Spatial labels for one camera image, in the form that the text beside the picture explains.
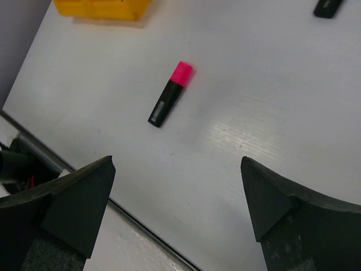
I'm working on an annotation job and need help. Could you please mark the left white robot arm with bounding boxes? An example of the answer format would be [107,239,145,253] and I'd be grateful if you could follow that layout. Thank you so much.
[1,139,35,184]

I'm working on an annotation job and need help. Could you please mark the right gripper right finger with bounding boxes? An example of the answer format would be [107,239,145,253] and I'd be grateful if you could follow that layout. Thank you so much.
[240,156,360,270]

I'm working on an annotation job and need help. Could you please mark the pink highlighter marker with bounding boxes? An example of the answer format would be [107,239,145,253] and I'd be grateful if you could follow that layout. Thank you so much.
[148,62,194,128]

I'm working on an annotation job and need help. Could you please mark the yellow four-compartment plastic bin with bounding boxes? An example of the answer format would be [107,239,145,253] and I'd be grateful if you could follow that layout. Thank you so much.
[54,0,152,21]

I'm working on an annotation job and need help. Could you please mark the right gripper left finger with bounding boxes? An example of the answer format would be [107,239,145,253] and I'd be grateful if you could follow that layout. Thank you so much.
[1,156,116,270]

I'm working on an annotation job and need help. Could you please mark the metal base rail plate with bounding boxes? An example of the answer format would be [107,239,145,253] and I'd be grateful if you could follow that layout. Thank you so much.
[1,113,197,270]

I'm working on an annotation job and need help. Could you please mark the blue highlighter marker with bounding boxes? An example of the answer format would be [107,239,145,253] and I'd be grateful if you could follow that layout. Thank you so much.
[313,0,343,19]

